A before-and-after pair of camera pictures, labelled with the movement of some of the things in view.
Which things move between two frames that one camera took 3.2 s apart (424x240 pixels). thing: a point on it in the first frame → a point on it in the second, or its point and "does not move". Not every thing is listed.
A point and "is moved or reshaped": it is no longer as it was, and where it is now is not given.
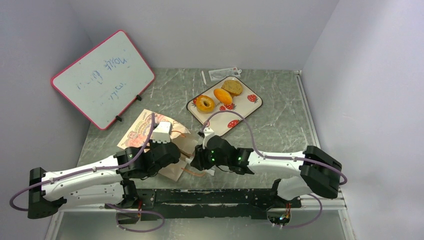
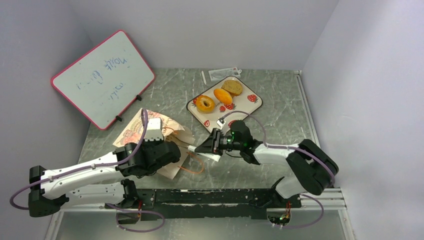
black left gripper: x=152 y=144 does not move
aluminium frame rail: x=311 y=203 does not move
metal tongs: x=184 y=153 is moved or reshaped
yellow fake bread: x=234 y=87 does not move
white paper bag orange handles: x=136 y=136 is moved or reshaped
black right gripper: x=197 y=158 → x=215 y=141
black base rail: x=200 y=203 does not move
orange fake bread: x=223 y=96 does not move
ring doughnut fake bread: x=204 y=104 does not move
